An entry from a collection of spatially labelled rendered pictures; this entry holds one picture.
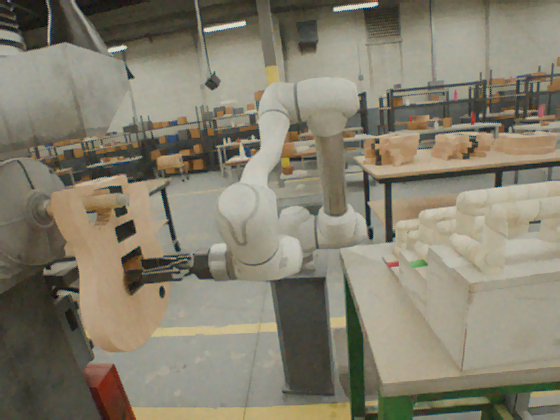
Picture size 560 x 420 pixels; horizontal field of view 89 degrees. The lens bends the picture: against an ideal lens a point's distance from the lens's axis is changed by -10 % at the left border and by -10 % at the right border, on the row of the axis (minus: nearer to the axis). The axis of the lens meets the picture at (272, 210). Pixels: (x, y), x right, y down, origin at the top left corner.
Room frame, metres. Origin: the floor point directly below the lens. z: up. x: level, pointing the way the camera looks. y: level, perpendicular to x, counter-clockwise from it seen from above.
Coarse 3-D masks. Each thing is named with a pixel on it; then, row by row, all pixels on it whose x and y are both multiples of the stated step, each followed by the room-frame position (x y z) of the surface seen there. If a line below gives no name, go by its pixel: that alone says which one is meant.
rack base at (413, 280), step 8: (400, 256) 0.68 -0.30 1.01; (408, 256) 0.65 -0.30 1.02; (416, 256) 0.64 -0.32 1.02; (400, 264) 0.68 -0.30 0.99; (400, 272) 0.68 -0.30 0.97; (408, 272) 0.62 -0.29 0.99; (416, 272) 0.58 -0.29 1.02; (424, 272) 0.57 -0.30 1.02; (400, 280) 0.68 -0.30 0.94; (408, 280) 0.62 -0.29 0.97; (416, 280) 0.58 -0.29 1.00; (424, 280) 0.54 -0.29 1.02; (408, 288) 0.62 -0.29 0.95; (416, 288) 0.58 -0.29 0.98; (424, 288) 0.54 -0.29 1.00; (408, 296) 0.62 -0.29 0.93; (416, 296) 0.58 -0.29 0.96; (424, 296) 0.54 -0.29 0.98; (416, 304) 0.57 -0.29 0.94; (424, 304) 0.53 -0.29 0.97; (424, 312) 0.53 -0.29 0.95
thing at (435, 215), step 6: (426, 210) 0.65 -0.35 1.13; (432, 210) 0.64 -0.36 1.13; (438, 210) 0.64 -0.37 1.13; (444, 210) 0.63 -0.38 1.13; (450, 210) 0.63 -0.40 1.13; (480, 210) 0.62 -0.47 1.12; (420, 216) 0.64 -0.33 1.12; (426, 216) 0.63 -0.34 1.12; (432, 216) 0.63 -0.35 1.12; (438, 216) 0.63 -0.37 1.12; (444, 216) 0.63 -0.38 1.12; (450, 216) 0.63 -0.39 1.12
